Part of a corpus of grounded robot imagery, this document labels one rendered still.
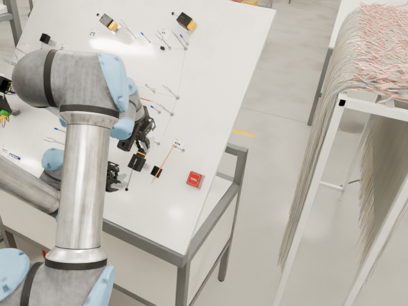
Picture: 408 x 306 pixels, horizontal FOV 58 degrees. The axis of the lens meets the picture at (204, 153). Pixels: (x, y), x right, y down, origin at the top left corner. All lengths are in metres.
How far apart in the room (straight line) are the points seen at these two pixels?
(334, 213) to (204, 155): 1.89
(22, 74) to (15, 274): 0.37
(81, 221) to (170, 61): 1.01
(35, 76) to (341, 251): 2.47
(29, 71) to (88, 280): 0.41
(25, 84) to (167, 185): 0.82
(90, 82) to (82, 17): 1.20
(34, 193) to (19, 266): 0.37
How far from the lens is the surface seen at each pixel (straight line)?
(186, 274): 1.59
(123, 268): 1.82
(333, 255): 2.84
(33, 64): 0.79
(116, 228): 1.57
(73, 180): 0.74
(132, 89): 1.19
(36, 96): 0.80
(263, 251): 2.70
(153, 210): 1.49
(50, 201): 1.16
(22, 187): 1.10
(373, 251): 1.80
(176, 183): 1.46
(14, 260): 0.81
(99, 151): 0.75
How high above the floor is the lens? 1.98
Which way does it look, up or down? 34 degrees down
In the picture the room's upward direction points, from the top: 6 degrees clockwise
